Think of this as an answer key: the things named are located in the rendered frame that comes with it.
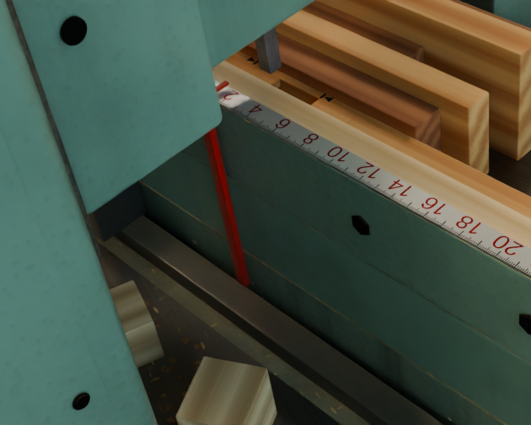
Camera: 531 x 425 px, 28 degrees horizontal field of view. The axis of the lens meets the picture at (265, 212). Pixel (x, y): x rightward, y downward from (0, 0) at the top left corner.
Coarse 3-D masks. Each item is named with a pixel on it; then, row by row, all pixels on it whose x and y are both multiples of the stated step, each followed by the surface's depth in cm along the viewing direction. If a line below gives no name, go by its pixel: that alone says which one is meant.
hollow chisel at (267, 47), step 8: (272, 32) 57; (256, 40) 57; (264, 40) 57; (272, 40) 57; (256, 48) 58; (264, 48) 57; (272, 48) 57; (264, 56) 58; (272, 56) 58; (280, 56) 58; (264, 64) 58; (272, 64) 58; (280, 64) 58; (272, 72) 58
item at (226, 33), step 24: (216, 0) 49; (240, 0) 50; (264, 0) 51; (288, 0) 52; (312, 0) 53; (216, 24) 49; (240, 24) 50; (264, 24) 52; (216, 48) 50; (240, 48) 51
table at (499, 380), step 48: (192, 192) 65; (240, 192) 60; (528, 192) 56; (288, 240) 59; (336, 288) 58; (384, 288) 54; (384, 336) 57; (432, 336) 53; (480, 336) 50; (480, 384) 52; (528, 384) 49
